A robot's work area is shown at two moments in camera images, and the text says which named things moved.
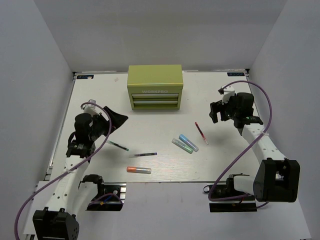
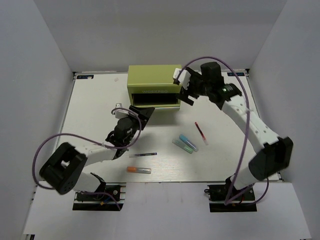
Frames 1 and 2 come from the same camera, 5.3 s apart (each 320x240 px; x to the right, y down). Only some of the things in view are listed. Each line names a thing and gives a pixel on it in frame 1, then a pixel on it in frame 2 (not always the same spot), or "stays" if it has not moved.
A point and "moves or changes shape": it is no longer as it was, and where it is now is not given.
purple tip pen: (132, 155) stays
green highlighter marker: (182, 145) stays
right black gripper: (218, 107) -> (195, 76)
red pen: (201, 132) stays
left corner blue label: (83, 77) stays
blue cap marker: (188, 142) stays
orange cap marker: (139, 169) stays
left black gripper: (116, 119) -> (144, 113)
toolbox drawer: (155, 95) moves or changes shape
